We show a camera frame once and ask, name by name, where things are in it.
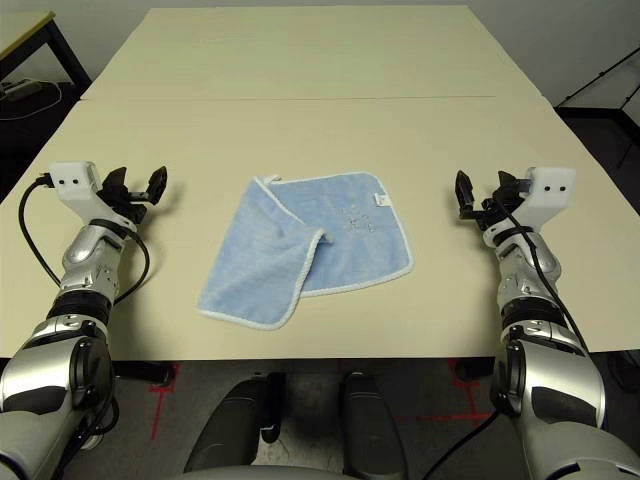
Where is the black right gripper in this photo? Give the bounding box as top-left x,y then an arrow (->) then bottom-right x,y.
454,169 -> 526,232

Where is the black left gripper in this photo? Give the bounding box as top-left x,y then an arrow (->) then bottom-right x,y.
97,164 -> 169,226

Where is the light blue terry towel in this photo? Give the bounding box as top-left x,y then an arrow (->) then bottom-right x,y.
198,171 -> 416,331

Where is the grey power strip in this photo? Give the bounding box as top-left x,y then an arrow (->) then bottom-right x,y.
0,78 -> 44,99

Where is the black table foot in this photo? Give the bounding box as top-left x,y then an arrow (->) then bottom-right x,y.
112,360 -> 174,386
454,357 -> 496,381

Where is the black-framed side table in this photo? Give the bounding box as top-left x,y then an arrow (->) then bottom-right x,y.
0,10 -> 94,101

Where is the red floor tape cross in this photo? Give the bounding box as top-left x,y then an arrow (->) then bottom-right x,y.
399,359 -> 501,421
147,362 -> 181,451

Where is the grey robot left leg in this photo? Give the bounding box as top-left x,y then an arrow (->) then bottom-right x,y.
184,372 -> 286,474

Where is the grey robot torso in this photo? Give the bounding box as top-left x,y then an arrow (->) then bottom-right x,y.
174,464 -> 451,480

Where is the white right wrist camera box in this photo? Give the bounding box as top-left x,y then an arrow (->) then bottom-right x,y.
509,166 -> 577,231

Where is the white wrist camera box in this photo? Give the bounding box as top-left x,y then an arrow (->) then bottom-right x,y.
48,160 -> 131,226
509,166 -> 577,231

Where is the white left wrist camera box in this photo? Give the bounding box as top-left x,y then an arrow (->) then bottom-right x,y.
48,160 -> 131,226

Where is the white floor cable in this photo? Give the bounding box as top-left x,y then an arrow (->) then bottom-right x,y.
0,79 -> 64,121

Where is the black frame rack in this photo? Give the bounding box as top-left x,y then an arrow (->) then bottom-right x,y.
552,47 -> 640,171

